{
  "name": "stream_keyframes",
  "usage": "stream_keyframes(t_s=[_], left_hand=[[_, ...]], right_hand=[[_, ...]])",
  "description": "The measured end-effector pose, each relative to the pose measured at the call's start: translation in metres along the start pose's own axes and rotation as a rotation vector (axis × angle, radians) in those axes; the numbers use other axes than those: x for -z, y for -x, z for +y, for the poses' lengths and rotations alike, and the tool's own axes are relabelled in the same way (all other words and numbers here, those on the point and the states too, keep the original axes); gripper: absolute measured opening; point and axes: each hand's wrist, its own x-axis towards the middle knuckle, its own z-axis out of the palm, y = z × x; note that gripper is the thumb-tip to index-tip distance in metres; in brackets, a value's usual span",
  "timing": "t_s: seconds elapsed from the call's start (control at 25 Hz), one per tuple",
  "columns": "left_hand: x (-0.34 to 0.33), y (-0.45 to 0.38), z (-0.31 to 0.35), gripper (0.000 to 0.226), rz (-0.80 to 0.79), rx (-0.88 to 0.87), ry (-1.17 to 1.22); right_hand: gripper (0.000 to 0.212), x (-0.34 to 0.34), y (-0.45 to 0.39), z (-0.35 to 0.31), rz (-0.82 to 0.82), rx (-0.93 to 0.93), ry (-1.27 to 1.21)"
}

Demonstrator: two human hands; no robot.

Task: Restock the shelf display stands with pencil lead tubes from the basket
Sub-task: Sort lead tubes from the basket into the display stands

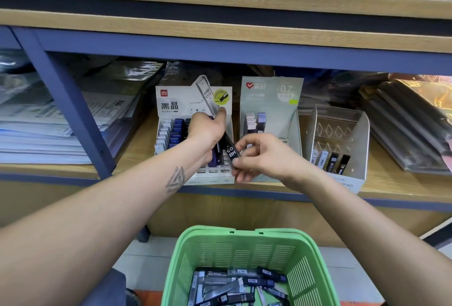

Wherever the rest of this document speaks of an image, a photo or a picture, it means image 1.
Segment person's right hand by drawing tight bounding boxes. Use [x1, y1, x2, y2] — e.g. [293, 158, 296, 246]
[231, 133, 312, 192]

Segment person's left hand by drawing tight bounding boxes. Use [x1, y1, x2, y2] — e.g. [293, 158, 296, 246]
[186, 108, 228, 169]

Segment white display box red label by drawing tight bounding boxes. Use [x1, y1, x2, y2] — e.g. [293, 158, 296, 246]
[154, 75, 236, 186]

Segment pale green display box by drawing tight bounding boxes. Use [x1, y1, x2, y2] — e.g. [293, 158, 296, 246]
[240, 76, 305, 183]

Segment green plastic basket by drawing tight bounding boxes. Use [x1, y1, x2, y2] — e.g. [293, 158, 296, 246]
[161, 225, 341, 306]

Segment clear plastic display box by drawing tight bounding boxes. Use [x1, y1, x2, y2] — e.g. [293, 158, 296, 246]
[300, 104, 371, 195]

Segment pile of lead cases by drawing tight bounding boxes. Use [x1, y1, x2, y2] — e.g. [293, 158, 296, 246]
[187, 267, 289, 306]

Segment person's left forearm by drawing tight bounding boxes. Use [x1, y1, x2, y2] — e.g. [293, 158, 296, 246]
[0, 143, 213, 306]

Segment person's right forearm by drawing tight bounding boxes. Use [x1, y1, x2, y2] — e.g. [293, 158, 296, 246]
[293, 168, 452, 306]

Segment dark plastic-wrapped packs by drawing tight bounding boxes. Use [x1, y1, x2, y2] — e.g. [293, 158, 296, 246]
[300, 69, 452, 176]

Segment stack of wrapped paper packs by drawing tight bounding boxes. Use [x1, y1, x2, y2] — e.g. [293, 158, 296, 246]
[0, 58, 165, 167]

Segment colourful printed mat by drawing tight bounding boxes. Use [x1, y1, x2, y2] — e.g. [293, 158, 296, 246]
[134, 290, 167, 306]

